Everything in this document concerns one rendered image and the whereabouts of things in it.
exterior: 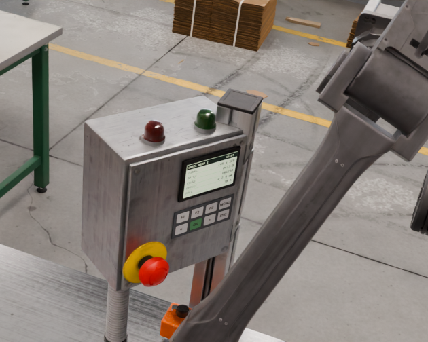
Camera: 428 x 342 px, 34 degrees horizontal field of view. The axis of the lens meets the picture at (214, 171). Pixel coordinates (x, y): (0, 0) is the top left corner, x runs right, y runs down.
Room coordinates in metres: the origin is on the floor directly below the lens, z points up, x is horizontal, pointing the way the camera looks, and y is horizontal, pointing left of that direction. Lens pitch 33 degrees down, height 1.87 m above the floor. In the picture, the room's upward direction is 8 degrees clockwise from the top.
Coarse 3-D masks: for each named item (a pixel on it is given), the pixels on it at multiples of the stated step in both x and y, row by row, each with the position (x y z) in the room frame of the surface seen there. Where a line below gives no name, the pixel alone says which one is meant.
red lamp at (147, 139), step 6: (156, 120) 0.67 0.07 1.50; (150, 126) 0.66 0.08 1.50; (156, 126) 0.66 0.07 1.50; (162, 126) 0.66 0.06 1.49; (144, 132) 0.66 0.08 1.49; (150, 132) 0.65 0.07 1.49; (156, 132) 0.65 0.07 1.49; (162, 132) 0.66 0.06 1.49; (144, 138) 0.66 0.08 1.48; (150, 138) 0.65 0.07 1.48; (156, 138) 0.65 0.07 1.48; (162, 138) 0.66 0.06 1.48; (150, 144) 0.65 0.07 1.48; (156, 144) 0.65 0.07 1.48; (162, 144) 0.66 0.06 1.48
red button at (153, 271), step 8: (144, 256) 0.63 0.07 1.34; (152, 256) 0.63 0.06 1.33; (144, 264) 0.61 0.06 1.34; (152, 264) 0.61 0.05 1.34; (160, 264) 0.62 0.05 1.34; (144, 272) 0.60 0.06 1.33; (152, 272) 0.61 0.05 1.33; (160, 272) 0.61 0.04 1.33; (144, 280) 0.60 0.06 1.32; (152, 280) 0.60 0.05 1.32; (160, 280) 0.61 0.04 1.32
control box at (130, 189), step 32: (96, 128) 0.67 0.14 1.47; (128, 128) 0.68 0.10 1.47; (192, 128) 0.70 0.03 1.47; (224, 128) 0.71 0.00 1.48; (96, 160) 0.66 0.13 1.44; (128, 160) 0.62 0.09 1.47; (160, 160) 0.64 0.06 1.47; (96, 192) 0.66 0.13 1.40; (128, 192) 0.62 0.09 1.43; (160, 192) 0.64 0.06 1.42; (224, 192) 0.70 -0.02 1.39; (96, 224) 0.65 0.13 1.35; (128, 224) 0.62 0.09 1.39; (160, 224) 0.64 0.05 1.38; (224, 224) 0.71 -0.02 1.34; (96, 256) 0.65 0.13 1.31; (128, 256) 0.62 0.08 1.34; (160, 256) 0.65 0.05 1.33; (192, 256) 0.68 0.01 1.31
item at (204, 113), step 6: (198, 114) 0.70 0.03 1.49; (204, 114) 0.70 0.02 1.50; (210, 114) 0.70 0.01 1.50; (198, 120) 0.70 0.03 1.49; (204, 120) 0.70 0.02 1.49; (210, 120) 0.70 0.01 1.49; (198, 126) 0.70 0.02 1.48; (204, 126) 0.70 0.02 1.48; (210, 126) 0.70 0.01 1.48; (204, 132) 0.70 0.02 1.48; (210, 132) 0.70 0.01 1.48
